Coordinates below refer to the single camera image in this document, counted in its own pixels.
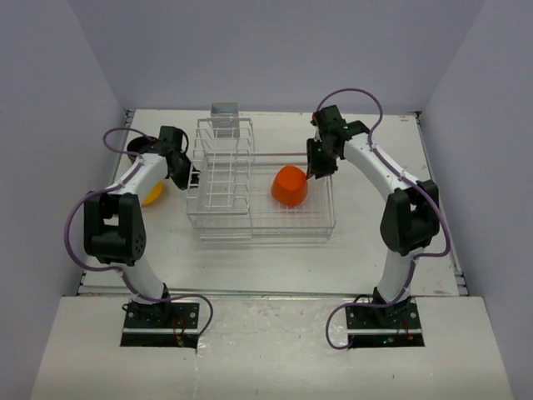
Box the yellow bowl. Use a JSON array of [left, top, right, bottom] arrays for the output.
[[142, 181, 164, 207]]

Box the black bowl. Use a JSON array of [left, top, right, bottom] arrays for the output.
[[126, 137, 157, 163]]

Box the orange cup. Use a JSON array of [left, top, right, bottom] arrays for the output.
[[271, 165, 308, 207]]

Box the white wire dish rack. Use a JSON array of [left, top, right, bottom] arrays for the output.
[[186, 117, 336, 242]]

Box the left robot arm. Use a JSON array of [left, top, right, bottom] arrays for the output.
[[83, 126, 192, 328]]

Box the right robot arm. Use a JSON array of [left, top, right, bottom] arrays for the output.
[[306, 105, 440, 328]]

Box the grey metal block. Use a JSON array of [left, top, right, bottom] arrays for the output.
[[211, 102, 239, 118]]

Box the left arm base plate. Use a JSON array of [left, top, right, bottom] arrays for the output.
[[120, 302, 200, 349]]

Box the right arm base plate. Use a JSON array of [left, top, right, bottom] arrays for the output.
[[346, 297, 425, 348]]

